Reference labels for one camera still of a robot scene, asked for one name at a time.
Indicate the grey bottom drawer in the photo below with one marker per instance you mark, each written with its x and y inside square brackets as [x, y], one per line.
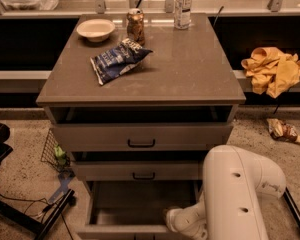
[133, 210]

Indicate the grey drawer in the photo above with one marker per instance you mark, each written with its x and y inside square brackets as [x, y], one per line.
[141, 137]
[133, 210]
[135, 170]

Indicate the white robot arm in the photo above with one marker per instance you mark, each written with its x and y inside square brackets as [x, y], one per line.
[235, 181]

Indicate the grey drawer cabinet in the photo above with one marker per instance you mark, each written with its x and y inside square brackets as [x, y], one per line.
[186, 79]

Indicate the grey top drawer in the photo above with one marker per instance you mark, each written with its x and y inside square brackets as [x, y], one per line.
[141, 137]

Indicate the grey middle drawer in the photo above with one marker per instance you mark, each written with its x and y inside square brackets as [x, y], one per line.
[135, 170]

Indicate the blue chip bag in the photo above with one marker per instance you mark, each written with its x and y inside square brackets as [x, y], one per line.
[118, 60]

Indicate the brown soda can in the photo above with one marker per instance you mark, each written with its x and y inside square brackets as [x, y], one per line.
[135, 25]

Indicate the white paper bowl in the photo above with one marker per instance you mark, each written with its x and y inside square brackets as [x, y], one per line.
[96, 30]

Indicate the green object in basket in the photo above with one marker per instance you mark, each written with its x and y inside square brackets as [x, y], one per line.
[60, 155]

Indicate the blue tape on floor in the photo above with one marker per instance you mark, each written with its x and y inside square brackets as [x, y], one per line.
[64, 179]

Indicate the white labelled plastic bottle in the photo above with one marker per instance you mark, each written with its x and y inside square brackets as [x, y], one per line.
[182, 13]

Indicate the yellow crumpled cloth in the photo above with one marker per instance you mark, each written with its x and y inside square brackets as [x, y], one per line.
[271, 71]

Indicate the brown snack wrapper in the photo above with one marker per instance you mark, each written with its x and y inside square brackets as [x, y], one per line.
[280, 130]

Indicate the black stand leg left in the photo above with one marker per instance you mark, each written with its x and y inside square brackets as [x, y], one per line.
[39, 229]

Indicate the black stand leg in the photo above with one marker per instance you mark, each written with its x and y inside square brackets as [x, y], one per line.
[39, 229]
[292, 206]

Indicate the black stand leg right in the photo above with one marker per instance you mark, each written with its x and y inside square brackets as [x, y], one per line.
[292, 206]

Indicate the black wire basket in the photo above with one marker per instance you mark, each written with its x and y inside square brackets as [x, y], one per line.
[48, 156]

